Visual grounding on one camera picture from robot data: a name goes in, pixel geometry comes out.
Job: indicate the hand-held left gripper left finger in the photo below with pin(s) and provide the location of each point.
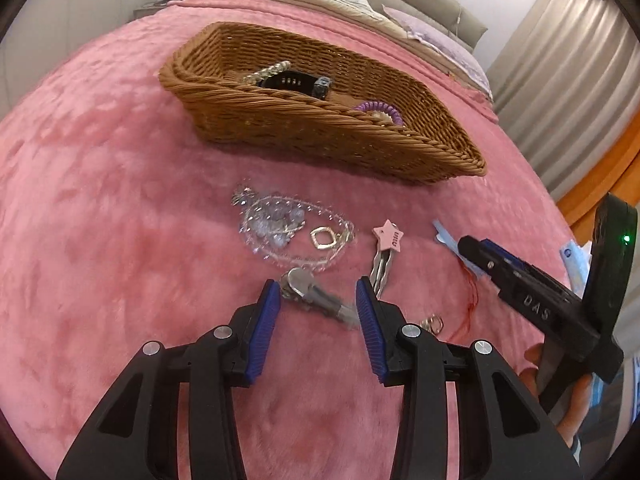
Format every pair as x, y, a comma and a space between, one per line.
264, 320

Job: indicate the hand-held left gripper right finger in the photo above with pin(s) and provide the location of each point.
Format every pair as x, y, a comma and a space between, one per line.
369, 320

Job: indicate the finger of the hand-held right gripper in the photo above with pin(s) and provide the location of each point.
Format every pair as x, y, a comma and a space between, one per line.
530, 305
520, 266

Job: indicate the light blue paper tag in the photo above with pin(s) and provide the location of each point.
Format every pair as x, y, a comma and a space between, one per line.
444, 235

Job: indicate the brown wicker basket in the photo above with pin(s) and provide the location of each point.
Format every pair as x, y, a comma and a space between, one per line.
320, 130

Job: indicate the person's right hand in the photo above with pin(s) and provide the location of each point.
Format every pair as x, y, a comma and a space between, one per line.
572, 410

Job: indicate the blue white packet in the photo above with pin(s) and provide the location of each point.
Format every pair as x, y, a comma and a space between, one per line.
575, 262

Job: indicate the red thread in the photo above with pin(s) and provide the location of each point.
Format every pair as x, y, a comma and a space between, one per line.
472, 292

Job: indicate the pink star hair clip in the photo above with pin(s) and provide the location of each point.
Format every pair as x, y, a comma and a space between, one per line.
387, 235

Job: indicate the orange curtain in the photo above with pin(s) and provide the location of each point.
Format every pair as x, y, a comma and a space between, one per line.
600, 180

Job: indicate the pink blanket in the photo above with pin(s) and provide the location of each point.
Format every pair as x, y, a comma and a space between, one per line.
125, 200

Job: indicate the grey curtain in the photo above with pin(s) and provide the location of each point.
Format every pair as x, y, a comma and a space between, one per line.
565, 70

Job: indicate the lavender pillow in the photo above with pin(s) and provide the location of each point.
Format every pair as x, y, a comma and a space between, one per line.
445, 45

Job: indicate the black watch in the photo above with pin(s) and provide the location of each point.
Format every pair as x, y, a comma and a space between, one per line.
290, 82

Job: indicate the beige cushion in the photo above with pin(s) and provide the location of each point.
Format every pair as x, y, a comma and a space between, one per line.
320, 7

